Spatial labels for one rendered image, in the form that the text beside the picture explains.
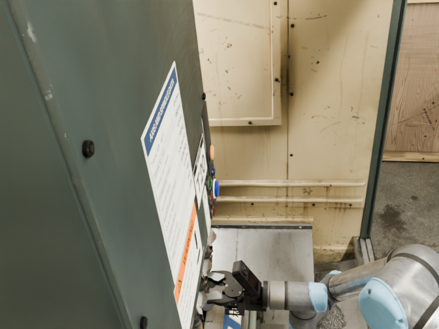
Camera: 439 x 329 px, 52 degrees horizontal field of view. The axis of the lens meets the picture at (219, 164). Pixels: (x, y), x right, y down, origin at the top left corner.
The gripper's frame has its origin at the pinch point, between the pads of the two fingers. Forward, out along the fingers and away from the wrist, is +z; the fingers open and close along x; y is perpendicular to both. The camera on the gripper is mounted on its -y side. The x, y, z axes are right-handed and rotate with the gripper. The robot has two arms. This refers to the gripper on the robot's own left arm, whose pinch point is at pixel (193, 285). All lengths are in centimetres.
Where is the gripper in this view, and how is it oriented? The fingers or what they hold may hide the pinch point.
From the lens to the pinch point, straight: 126.7
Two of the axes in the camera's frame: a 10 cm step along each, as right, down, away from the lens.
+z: -9.9, -0.2, 1.1
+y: 0.5, 8.0, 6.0
